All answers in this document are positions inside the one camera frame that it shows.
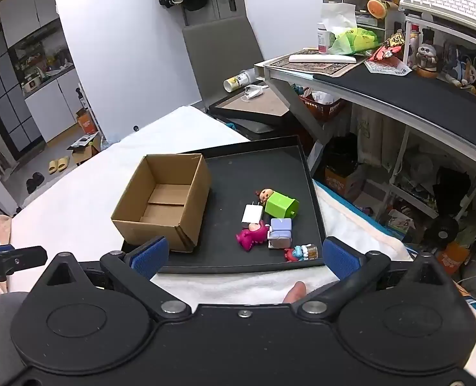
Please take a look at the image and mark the yellow chip can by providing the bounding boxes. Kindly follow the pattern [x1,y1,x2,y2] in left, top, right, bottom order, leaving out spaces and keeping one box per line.
[223,69,258,92]

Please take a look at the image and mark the red snack bag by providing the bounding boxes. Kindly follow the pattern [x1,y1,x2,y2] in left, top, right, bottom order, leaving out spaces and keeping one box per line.
[372,44,403,63]

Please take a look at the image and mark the black fan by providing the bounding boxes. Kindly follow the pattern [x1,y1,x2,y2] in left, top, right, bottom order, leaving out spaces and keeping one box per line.
[423,215,459,256]

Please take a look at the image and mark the red plastic basket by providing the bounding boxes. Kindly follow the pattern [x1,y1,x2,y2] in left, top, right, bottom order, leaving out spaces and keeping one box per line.
[298,88,345,119]

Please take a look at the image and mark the white pill bottle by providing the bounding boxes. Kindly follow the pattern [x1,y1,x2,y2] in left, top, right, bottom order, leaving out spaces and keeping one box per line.
[317,22,337,54]

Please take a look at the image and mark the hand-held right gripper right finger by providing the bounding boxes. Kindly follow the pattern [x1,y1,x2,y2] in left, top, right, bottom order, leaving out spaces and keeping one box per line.
[300,236,447,322]

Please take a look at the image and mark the black glass sliding door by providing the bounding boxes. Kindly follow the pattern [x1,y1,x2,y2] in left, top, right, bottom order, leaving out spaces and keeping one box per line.
[0,22,48,161]

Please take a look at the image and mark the raccoon figurine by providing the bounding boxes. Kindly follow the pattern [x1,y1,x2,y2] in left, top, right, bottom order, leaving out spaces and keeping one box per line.
[417,44,439,79]

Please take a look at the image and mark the white printed paper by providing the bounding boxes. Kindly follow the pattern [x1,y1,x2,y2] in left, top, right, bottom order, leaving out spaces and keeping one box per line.
[364,58,413,76]

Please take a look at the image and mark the brown cardboard box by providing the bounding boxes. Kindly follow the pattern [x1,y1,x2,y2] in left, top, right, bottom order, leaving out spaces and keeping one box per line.
[110,153,212,253]

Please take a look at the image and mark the orange burger plush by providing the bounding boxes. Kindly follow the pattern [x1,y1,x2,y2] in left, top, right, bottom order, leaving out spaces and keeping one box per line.
[366,0,391,19]

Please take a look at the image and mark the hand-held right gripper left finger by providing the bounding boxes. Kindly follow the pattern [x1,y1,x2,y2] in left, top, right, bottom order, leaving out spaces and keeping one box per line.
[41,236,191,322]

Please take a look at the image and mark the open cardboard box with flaps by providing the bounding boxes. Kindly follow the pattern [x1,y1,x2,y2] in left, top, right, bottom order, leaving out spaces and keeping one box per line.
[67,132,102,165]

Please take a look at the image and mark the green plastic bag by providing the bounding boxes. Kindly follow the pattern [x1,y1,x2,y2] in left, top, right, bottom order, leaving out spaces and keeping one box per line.
[329,28,379,56]

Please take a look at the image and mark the grey drawer organizer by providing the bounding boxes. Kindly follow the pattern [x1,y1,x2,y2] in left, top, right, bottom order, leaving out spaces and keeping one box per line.
[322,0,391,41]

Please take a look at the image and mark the yellow black snack bag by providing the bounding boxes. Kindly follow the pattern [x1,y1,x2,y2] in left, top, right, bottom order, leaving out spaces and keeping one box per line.
[383,30,406,49]

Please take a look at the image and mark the white keyboard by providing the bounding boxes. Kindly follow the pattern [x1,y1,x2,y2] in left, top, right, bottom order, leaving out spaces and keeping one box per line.
[399,0,476,39]

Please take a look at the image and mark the black desk mat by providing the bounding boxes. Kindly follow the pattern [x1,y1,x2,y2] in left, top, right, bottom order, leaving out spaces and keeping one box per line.
[314,62,476,147]

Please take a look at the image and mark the blue plush figure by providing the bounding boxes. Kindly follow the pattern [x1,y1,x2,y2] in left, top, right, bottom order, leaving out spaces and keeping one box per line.
[443,52,476,87]

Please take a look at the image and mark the yellow slippers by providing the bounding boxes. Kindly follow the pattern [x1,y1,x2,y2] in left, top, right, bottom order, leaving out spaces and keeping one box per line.
[48,156,70,174]

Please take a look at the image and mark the black tray with brown base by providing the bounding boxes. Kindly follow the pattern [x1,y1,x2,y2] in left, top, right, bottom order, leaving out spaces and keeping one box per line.
[208,86,299,125]

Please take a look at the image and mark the grey desk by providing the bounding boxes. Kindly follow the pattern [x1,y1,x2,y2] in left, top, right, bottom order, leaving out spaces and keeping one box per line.
[254,52,476,178]

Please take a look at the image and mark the white tissue paper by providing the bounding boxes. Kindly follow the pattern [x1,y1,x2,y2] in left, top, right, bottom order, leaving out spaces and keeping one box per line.
[321,3,357,35]

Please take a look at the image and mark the lavender toy block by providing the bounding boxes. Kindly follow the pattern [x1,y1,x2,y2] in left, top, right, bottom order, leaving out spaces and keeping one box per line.
[267,218,294,249]

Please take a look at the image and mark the black shoes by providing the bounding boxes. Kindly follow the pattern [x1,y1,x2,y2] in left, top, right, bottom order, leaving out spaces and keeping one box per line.
[26,172,46,194]

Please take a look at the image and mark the white shelf riser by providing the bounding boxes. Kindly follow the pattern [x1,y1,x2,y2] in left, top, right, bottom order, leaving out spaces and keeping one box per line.
[402,8,476,71]

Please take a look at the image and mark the small orange box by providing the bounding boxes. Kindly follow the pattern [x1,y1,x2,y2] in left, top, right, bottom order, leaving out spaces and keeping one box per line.
[75,108,94,134]

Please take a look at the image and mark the white charger plug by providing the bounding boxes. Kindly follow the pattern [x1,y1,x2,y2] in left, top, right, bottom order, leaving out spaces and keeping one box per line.
[242,202,265,225]

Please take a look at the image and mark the patterned brown mat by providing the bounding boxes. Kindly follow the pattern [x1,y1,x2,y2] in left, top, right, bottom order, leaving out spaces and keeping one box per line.
[264,53,369,78]

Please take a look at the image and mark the red crab figurine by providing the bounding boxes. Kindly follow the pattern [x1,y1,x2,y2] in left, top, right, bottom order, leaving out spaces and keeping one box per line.
[284,243,318,263]

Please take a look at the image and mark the white tote bag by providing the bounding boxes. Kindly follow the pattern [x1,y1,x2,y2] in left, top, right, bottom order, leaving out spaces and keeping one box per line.
[350,106,395,165]

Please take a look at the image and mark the green toy block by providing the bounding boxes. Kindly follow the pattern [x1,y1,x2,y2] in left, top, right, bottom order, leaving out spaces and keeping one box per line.
[264,191,301,220]

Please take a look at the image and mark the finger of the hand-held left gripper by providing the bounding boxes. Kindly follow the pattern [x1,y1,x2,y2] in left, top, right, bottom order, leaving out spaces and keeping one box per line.
[0,244,48,284]

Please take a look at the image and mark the white kitchen cabinet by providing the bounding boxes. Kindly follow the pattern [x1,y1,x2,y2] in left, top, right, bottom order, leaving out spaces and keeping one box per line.
[0,0,82,143]

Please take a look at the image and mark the pink dinosaur figurine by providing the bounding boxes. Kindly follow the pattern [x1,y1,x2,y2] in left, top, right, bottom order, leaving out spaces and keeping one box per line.
[237,222,271,252]

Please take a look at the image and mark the orange cardboard box under desk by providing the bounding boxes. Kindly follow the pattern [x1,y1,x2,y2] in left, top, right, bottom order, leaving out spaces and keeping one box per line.
[324,165,369,204]

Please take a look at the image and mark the white face mask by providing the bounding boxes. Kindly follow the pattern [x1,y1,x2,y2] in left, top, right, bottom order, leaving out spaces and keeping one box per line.
[242,84,266,102]

